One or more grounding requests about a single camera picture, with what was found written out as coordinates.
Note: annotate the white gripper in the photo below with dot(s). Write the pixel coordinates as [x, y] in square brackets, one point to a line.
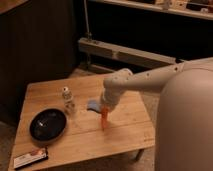
[109, 99]

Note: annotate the orange carrot-shaped pepper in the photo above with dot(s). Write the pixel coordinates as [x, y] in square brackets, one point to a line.
[104, 116]

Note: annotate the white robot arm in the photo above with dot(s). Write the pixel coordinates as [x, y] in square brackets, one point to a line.
[184, 123]

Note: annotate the black ceramic bowl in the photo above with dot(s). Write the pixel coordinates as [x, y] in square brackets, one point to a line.
[47, 124]

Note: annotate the blue sponge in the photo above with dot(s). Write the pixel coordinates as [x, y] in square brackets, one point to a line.
[93, 105]

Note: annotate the wooden table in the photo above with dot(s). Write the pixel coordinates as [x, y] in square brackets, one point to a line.
[129, 125]

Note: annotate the small clear plastic bottle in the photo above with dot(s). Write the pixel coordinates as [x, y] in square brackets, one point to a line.
[68, 99]

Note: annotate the grey baseboard heater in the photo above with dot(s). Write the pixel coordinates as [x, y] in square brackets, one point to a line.
[124, 54]

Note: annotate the metal pole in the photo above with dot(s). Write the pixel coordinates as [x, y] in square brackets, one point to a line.
[88, 33]

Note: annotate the black and white snack package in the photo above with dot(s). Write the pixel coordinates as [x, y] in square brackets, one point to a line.
[30, 158]

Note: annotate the cluttered wall shelf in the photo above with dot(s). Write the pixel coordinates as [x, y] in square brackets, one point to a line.
[200, 9]

